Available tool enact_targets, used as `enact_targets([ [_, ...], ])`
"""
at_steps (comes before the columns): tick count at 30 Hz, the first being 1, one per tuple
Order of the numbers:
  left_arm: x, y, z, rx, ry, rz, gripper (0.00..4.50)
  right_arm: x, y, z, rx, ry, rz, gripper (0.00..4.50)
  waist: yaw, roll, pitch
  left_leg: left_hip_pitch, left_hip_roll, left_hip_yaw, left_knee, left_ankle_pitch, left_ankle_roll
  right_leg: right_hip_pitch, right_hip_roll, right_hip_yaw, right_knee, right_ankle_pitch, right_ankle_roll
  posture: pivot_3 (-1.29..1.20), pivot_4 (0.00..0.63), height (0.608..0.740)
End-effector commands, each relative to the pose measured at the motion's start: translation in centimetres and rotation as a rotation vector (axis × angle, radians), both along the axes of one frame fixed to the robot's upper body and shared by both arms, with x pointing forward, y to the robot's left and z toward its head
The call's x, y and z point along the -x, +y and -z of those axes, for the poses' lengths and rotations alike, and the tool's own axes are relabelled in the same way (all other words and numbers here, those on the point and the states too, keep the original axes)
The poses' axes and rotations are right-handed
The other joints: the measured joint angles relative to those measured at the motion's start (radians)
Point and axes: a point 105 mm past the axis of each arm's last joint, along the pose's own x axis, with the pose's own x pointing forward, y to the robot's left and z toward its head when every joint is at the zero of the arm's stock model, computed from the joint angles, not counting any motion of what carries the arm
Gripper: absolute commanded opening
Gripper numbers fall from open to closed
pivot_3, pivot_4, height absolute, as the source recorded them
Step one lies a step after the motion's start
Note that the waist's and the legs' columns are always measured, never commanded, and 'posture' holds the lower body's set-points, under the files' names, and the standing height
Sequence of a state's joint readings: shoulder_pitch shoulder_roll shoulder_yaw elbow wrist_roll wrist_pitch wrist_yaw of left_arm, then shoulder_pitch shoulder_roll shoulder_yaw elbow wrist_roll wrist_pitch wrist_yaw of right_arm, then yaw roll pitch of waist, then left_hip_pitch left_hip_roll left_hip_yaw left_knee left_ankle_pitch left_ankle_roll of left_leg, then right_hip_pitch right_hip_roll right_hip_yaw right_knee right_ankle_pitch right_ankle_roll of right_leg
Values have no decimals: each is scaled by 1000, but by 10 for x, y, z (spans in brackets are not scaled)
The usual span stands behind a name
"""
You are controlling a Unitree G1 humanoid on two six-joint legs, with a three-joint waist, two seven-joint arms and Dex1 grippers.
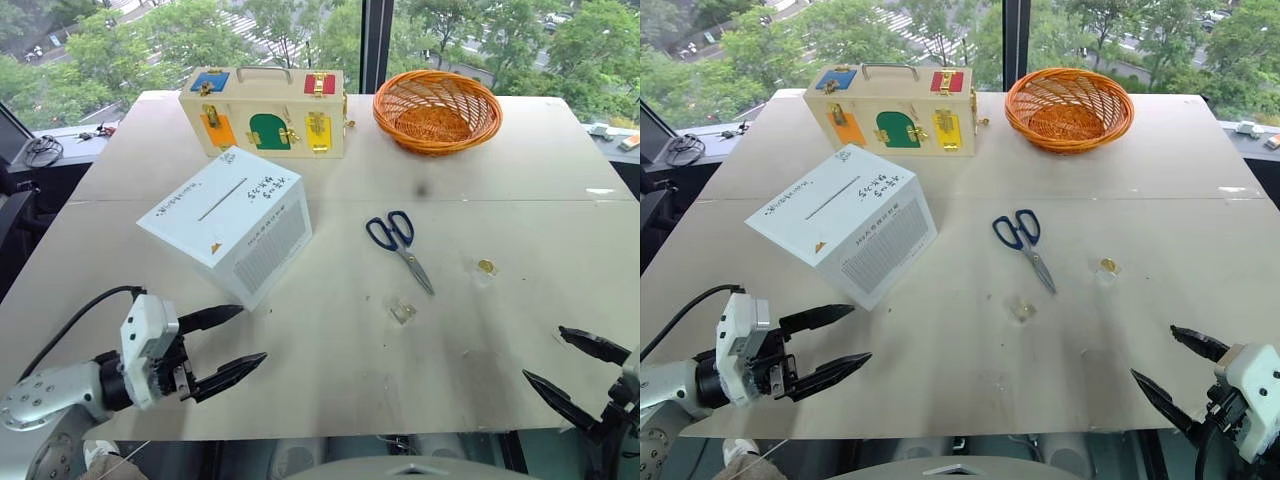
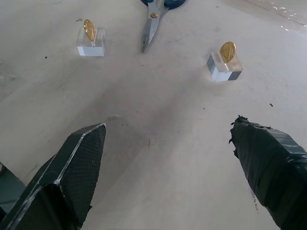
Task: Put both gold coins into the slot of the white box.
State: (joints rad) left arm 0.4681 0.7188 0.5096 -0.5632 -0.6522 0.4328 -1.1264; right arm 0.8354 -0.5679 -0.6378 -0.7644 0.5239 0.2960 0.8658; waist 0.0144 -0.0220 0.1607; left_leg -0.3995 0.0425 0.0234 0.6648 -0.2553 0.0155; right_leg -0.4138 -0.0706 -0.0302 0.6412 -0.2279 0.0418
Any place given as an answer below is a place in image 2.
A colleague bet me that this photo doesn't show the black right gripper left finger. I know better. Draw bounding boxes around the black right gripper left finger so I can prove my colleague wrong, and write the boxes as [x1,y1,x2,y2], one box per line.
[0,123,107,230]

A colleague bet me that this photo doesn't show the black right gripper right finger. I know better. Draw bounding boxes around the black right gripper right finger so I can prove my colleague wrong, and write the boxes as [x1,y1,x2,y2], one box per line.
[228,115,307,230]

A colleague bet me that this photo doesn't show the gold coin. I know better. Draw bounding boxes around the gold coin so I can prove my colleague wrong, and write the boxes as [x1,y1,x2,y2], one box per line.
[219,41,238,64]
[83,19,96,42]

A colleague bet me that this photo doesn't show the clear acrylic stand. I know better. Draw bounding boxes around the clear acrylic stand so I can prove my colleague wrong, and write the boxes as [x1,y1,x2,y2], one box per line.
[77,26,106,58]
[206,50,243,83]

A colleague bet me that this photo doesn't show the blue handled scissors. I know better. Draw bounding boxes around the blue handled scissors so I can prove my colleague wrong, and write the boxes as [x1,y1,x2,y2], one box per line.
[140,0,189,54]

